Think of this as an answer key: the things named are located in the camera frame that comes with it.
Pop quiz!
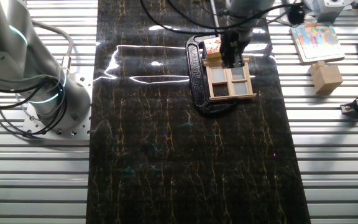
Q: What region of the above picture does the colourful picture puzzle board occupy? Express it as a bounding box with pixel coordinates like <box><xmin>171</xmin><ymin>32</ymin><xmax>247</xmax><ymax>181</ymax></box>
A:
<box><xmin>290</xmin><ymin>22</ymin><xmax>346</xmax><ymax>65</ymax></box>

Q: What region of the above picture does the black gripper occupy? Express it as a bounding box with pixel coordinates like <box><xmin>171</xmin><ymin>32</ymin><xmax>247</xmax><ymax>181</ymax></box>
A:
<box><xmin>219</xmin><ymin>30</ymin><xmax>250</xmax><ymax>68</ymax></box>

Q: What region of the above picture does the black C-clamp with steel screw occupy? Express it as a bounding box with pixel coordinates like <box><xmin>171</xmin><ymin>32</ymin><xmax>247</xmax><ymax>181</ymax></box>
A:
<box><xmin>185</xmin><ymin>0</ymin><xmax>239</xmax><ymax>118</ymax></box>

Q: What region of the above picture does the grey control box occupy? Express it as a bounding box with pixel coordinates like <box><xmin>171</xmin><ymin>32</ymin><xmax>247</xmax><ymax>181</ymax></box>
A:
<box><xmin>303</xmin><ymin>0</ymin><xmax>354</xmax><ymax>22</ymax></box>

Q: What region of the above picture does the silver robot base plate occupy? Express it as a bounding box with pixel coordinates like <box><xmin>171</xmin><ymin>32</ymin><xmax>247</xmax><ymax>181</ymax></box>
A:
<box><xmin>22</xmin><ymin>65</ymin><xmax>93</xmax><ymax>141</ymax></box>

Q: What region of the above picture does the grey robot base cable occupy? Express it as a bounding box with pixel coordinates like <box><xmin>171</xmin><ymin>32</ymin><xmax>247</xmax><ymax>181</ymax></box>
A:
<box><xmin>29</xmin><ymin>19</ymin><xmax>74</xmax><ymax>68</ymax></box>

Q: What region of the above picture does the beige wooden block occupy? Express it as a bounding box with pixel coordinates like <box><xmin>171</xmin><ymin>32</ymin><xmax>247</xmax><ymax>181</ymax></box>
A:
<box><xmin>309</xmin><ymin>60</ymin><xmax>344</xmax><ymax>95</ymax></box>

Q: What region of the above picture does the black base cable bundle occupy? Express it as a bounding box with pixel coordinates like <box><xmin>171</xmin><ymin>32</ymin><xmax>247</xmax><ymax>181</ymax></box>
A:
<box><xmin>0</xmin><ymin>73</ymin><xmax>68</xmax><ymax>136</ymax></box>

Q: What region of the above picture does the orange and white puzzle cube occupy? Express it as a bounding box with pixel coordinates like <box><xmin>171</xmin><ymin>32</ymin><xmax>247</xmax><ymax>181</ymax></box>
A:
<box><xmin>203</xmin><ymin>36</ymin><xmax>223</xmax><ymax>60</ymax></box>

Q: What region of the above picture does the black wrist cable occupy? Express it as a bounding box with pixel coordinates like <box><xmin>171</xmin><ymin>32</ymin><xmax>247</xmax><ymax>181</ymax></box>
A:
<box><xmin>140</xmin><ymin>0</ymin><xmax>295</xmax><ymax>35</ymax></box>

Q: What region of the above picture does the wooden four-slot tray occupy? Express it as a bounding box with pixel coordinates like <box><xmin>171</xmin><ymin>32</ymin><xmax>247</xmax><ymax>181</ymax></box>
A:
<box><xmin>201</xmin><ymin>55</ymin><xmax>257</xmax><ymax>102</ymax></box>

